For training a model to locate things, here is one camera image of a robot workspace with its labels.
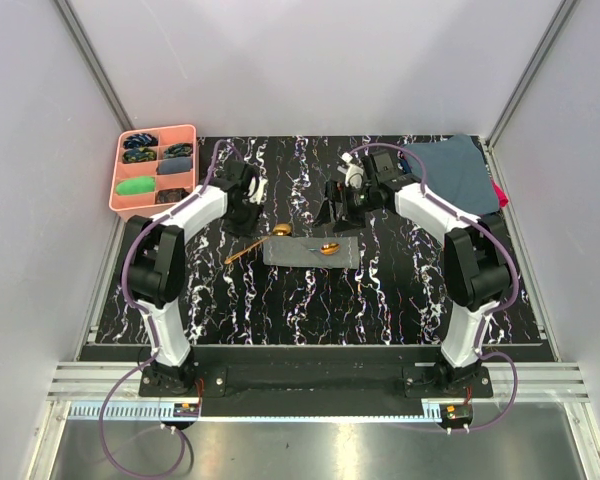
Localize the magenta folded cloth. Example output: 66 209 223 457
492 181 509 209

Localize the blue patterned roll top left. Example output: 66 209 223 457
122 132 159 150

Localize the brown patterned roll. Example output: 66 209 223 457
155 188 190 204

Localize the gold spoon teal handle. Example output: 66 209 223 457
308 242 341 256

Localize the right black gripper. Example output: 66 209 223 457
311 180 377 234

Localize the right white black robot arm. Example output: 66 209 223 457
314 143 519 397

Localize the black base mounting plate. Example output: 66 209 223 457
139 346 493 406

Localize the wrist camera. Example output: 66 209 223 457
341 152 365 189
247 177 268 205

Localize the blue grey folded cloth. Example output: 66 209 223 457
406 134 500 216

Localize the teal patterned roll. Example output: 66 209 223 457
163 143 193 159

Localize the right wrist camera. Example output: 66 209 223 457
341 152 365 189

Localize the green rolled cloth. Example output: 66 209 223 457
115 176 156 196

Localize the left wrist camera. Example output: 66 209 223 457
247 177 268 205

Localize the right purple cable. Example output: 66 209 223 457
347 143 521 434

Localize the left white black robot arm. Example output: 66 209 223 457
118 160 266 396

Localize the yellow blue patterned roll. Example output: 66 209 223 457
122 146 158 164

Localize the pink compartment organizer tray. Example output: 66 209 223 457
108 124 199 220

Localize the grey rolled cloth in tray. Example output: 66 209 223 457
156 157 193 175

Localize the grey stitched cloth napkin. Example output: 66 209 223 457
263 236 361 269

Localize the white slotted cable duct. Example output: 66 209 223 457
69 400 441 423

